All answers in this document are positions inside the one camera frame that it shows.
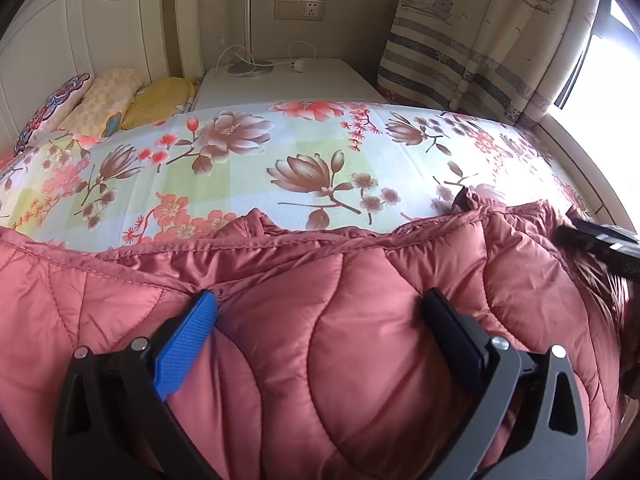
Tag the printed striped curtain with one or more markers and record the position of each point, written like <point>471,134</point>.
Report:
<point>475,35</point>

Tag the floral bed sheet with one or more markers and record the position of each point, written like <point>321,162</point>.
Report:
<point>250,160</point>

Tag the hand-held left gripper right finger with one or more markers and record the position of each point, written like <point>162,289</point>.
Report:
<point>454,340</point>

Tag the pink quilted coat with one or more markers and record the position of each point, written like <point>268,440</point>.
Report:
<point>350,335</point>

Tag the beige window sill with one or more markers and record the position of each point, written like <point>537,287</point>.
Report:
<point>580,170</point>

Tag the white nightstand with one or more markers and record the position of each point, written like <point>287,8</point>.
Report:
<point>300,87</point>

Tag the pale yellow checked pillow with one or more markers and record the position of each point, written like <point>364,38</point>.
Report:
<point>105,97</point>

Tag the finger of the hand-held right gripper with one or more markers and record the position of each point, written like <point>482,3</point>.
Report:
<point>600,247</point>
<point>582,223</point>

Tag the dark framed window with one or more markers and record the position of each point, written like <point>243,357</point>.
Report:
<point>587,55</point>

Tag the beige wall switch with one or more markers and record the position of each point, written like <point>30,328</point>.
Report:
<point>287,8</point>

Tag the white charger plug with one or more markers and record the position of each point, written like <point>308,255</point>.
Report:
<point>301,65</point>

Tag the mandala patterned pillow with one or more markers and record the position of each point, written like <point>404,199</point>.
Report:
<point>50,105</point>

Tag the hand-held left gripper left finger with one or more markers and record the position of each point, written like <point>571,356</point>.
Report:
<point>186,340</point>

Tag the white wooden headboard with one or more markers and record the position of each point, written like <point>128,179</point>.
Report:
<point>75,35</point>

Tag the beige wall socket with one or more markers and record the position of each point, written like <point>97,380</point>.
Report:
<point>312,9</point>

